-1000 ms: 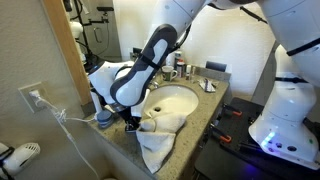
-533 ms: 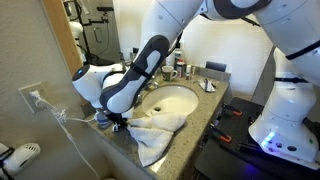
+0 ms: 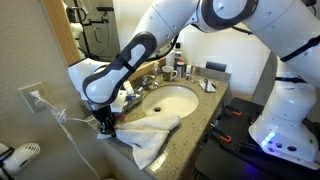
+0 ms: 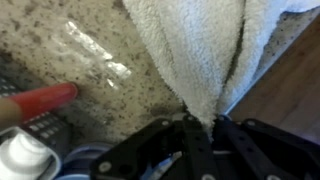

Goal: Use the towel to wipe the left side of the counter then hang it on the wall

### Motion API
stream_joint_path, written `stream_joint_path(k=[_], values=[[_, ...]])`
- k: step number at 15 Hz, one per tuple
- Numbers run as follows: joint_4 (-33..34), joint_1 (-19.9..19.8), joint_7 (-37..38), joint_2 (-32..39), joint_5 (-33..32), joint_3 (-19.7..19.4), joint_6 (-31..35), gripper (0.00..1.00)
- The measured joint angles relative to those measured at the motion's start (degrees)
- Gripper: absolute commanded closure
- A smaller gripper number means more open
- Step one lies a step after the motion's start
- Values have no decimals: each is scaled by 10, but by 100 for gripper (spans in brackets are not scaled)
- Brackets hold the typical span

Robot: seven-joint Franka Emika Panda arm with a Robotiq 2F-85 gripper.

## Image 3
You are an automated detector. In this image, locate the beige wall outlet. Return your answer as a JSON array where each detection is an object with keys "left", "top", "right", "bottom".
[{"left": 16, "top": 81, "right": 51, "bottom": 115}]

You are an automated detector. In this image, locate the grey mug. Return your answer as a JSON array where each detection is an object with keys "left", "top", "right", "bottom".
[{"left": 161, "top": 65, "right": 179, "bottom": 83}]

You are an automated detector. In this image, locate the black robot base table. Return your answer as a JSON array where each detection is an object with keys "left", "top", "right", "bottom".
[{"left": 193, "top": 96, "right": 320, "bottom": 180}]

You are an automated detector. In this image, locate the white toothpaste tube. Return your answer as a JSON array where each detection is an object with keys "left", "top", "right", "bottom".
[{"left": 123, "top": 79, "right": 135, "bottom": 96}]

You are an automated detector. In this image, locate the clear soap dispenser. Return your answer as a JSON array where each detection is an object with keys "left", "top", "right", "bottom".
[{"left": 152, "top": 60, "right": 162, "bottom": 81}]

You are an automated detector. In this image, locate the white power cable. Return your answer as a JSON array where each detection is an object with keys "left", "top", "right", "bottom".
[{"left": 28, "top": 91, "right": 101, "bottom": 180}]

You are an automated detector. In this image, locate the black orange clamp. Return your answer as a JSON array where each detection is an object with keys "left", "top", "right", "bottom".
[
  {"left": 210, "top": 124, "right": 233, "bottom": 144},
  {"left": 221, "top": 102, "right": 244, "bottom": 118}
]

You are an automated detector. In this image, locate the wood framed wall mirror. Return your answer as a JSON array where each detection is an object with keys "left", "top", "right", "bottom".
[{"left": 41, "top": 0, "right": 173, "bottom": 101}]

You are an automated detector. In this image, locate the white oval sink basin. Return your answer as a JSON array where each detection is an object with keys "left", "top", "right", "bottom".
[{"left": 141, "top": 83, "right": 200, "bottom": 119}]

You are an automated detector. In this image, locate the small white roll-on bottle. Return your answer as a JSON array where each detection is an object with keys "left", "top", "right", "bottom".
[{"left": 184, "top": 64, "right": 193, "bottom": 81}]

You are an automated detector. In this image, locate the chrome faucet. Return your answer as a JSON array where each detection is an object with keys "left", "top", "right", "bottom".
[{"left": 139, "top": 74, "right": 161, "bottom": 91}]

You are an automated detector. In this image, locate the white terry towel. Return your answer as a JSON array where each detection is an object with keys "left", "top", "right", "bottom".
[{"left": 96, "top": 112, "right": 182, "bottom": 171}]

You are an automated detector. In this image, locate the white hair dryer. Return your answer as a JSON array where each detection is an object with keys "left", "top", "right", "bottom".
[{"left": 0, "top": 142, "right": 41, "bottom": 178}]

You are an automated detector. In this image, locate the toiletry tray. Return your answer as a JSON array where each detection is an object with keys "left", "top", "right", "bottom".
[{"left": 122, "top": 92, "right": 145, "bottom": 113}]

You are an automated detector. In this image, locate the small clear vial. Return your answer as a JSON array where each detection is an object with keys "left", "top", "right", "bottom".
[{"left": 190, "top": 66, "right": 197, "bottom": 83}]

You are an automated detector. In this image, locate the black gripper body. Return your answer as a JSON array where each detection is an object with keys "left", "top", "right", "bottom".
[{"left": 91, "top": 105, "right": 115, "bottom": 126}]

